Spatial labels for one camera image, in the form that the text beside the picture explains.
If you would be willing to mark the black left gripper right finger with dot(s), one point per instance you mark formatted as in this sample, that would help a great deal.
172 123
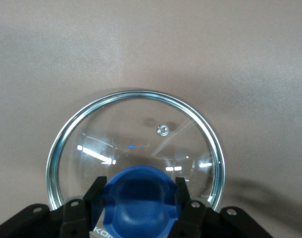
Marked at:
190 210

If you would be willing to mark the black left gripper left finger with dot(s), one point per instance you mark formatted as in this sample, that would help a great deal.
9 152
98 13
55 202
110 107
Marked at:
89 208

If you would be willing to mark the glass lid with blue knob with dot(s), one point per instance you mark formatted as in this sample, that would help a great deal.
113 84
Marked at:
131 138

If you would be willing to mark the brown table cover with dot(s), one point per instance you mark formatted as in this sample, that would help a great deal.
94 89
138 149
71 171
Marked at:
151 44

